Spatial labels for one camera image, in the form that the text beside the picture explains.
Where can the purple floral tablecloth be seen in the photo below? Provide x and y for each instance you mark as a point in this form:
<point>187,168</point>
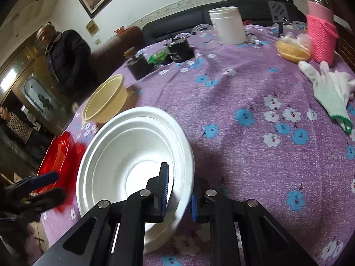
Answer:
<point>235,83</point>

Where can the green snack packet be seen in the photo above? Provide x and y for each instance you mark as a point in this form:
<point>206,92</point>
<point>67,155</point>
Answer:
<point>156,58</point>

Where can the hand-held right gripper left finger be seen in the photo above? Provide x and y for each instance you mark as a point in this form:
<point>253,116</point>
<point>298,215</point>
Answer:
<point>164,191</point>

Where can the grey slotted spatula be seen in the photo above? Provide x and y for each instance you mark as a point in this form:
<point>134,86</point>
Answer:
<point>278,12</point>

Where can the large white disposable bowl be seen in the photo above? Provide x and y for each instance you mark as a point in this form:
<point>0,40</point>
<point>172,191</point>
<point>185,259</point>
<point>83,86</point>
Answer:
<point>185,149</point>

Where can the yellow plastic bowl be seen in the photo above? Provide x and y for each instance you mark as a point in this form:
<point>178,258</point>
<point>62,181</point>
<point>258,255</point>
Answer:
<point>111,108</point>

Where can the pink thermos with knitted sleeve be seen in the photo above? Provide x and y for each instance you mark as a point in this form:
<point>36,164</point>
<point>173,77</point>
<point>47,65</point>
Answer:
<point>321,38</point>

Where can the red plastic bag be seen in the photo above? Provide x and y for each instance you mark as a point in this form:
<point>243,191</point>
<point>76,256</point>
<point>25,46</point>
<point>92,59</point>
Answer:
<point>246,22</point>

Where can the bag of orange food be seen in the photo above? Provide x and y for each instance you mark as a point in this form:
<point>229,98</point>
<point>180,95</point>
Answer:
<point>291,51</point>

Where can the brown armchair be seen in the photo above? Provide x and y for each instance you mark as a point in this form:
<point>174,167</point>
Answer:
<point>116,47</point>

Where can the white cotton glove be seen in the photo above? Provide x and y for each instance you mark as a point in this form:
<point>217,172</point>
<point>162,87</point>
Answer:
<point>330,94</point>

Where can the clear glass cup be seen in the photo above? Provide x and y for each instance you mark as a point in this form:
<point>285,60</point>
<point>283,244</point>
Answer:
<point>203,33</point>

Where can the wooden wardrobe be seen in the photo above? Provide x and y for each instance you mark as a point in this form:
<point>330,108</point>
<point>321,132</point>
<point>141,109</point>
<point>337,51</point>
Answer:
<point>27,69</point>

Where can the black jar with tag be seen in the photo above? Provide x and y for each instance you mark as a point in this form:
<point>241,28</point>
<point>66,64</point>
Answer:
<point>180,51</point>

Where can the small white disposable bowl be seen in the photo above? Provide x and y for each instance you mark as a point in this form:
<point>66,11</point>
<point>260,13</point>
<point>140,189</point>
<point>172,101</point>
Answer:
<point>124,155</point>

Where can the black jar with cork lid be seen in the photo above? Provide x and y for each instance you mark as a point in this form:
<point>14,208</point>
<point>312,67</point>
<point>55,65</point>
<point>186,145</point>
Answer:
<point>138,68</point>

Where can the yellow wall notice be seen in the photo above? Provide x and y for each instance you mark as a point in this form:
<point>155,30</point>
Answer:
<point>92,27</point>

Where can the white plastic jar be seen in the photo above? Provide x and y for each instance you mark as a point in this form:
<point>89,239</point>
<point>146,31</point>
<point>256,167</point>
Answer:
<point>227,27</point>

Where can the red plate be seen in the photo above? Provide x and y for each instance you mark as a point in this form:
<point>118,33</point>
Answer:
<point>55,155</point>

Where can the person's left forearm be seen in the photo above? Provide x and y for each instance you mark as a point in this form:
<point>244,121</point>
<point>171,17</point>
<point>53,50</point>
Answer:
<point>16,243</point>

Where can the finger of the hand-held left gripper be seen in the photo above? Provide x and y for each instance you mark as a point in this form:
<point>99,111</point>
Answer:
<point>47,177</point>
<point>50,198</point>

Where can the black leather sofa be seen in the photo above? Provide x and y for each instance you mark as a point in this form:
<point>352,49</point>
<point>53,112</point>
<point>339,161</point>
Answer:
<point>172,22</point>

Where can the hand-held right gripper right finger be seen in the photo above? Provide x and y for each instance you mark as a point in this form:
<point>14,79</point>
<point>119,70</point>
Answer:
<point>194,207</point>

